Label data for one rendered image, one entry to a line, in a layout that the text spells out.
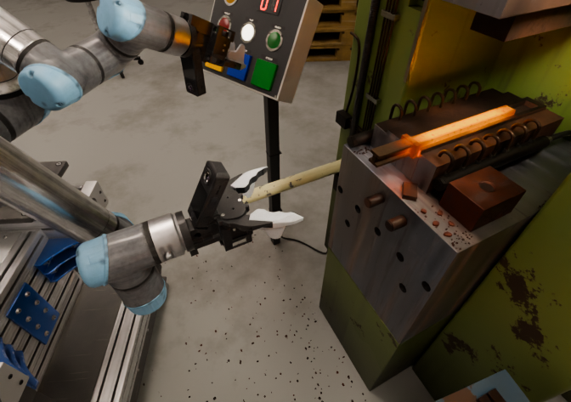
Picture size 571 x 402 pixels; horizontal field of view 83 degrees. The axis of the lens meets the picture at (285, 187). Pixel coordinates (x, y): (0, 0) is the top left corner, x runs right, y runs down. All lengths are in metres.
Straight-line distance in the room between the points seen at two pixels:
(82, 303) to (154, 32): 1.15
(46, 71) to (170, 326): 1.21
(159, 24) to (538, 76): 0.95
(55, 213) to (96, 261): 0.11
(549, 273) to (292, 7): 0.86
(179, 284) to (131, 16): 1.29
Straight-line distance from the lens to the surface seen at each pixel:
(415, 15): 0.91
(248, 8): 1.08
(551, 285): 0.88
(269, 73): 0.97
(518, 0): 0.62
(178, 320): 1.62
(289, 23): 0.98
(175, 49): 0.73
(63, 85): 0.65
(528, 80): 1.16
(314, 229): 1.83
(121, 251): 0.56
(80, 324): 1.52
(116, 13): 0.66
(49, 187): 0.61
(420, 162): 0.76
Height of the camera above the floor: 1.42
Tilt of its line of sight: 44 degrees down
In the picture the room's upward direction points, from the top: straight up
